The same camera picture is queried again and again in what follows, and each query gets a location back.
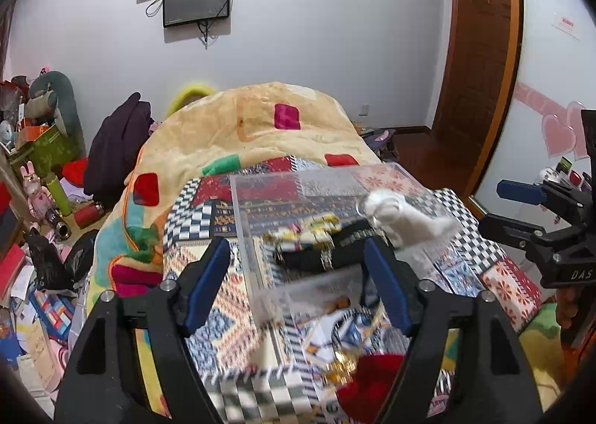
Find black sock with gold print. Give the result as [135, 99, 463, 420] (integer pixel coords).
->
[272, 218, 389, 272]

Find green cardboard box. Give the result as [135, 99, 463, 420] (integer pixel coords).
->
[9, 123, 68, 173]

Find pink rabbit figure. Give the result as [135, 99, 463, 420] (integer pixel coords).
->
[20, 161, 53, 225]

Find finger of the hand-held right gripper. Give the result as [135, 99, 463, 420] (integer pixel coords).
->
[479, 213, 588, 263]
[496, 178, 588, 221]

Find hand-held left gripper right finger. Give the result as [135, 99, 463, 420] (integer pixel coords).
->
[363, 237, 545, 424]

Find red book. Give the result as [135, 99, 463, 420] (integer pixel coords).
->
[0, 243, 27, 300]

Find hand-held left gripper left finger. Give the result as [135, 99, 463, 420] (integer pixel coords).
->
[55, 237, 232, 424]

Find gold tassel ornament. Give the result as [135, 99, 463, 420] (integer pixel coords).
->
[325, 348, 360, 385]

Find green bottle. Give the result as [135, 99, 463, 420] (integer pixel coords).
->
[44, 174, 74, 216]

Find yellow plush blanket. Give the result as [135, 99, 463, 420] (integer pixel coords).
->
[85, 80, 574, 406]

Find patchwork printed cloth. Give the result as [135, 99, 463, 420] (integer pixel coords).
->
[161, 155, 543, 424]

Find yellow-green plush cushion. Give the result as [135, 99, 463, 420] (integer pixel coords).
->
[165, 83, 216, 118]

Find pink heart wall stickers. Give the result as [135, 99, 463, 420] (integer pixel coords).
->
[513, 80, 590, 161]

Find purple bag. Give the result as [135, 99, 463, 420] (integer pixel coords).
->
[362, 127, 397, 160]

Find red cloth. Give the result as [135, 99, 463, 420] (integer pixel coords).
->
[62, 158, 90, 186]

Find red flask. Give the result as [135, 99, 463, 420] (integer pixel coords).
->
[74, 202, 104, 228]

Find small black monitor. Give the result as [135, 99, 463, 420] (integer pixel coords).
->
[162, 0, 232, 28]

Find wooden door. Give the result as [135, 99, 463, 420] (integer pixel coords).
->
[431, 0, 521, 145]

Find red knitted soft item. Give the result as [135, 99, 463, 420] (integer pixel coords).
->
[336, 353, 407, 424]

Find clear acrylic box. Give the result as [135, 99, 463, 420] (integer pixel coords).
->
[228, 162, 448, 328]

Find white sock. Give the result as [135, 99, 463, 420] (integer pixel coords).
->
[362, 190, 460, 249]

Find grey dinosaur plush toy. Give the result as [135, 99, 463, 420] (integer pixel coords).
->
[25, 71, 81, 138]

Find yellow patterned sock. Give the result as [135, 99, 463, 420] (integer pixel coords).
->
[263, 213, 340, 253]

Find black monitor cables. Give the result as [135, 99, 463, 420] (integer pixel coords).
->
[145, 0, 219, 48]

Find black plastic bag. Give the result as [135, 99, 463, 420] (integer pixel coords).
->
[25, 228, 99, 292]

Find black metal flask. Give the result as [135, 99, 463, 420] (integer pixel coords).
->
[43, 209, 72, 241]

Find white wall sign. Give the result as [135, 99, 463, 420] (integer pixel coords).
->
[552, 11, 583, 41]

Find dark purple jacket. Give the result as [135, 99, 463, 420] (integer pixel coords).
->
[84, 92, 156, 213]

